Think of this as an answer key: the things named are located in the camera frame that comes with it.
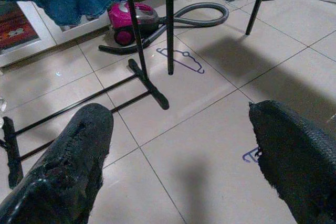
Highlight grey vacuum hose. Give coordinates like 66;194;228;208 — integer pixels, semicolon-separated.
98;2;230;56

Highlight black table leg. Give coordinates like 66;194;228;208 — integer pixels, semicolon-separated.
165;0;176;76
245;0;271;36

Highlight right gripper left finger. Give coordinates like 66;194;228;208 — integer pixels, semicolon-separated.
0;103;114;224

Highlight red patterned box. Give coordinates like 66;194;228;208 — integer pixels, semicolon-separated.
0;5;40;51

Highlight white glass-door cabinet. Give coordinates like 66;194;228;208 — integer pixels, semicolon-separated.
0;0;112;69

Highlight clothes rack with chrome rail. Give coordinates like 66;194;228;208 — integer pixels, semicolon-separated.
0;0;170;189

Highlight purple plastic hanger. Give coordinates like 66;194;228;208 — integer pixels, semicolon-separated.
242;147;263;163
156;47;205;74

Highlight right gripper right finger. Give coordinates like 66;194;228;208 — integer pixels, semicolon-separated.
248;100;336;224

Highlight pink vacuum cleaner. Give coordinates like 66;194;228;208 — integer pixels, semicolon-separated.
107;1;159;47

